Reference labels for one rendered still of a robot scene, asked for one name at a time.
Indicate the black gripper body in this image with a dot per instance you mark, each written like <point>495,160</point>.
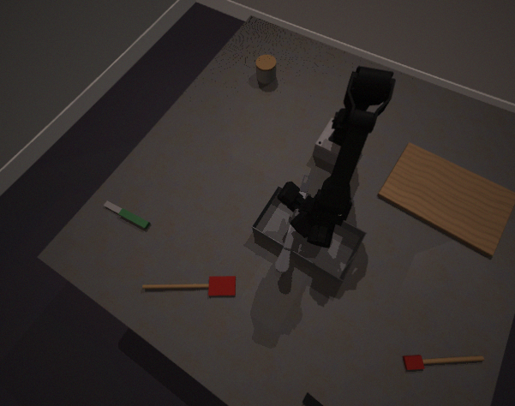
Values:
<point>288,196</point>

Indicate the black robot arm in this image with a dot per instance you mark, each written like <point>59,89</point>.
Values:
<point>351,125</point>

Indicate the brown wooden board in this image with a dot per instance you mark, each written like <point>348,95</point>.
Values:
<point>452,199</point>

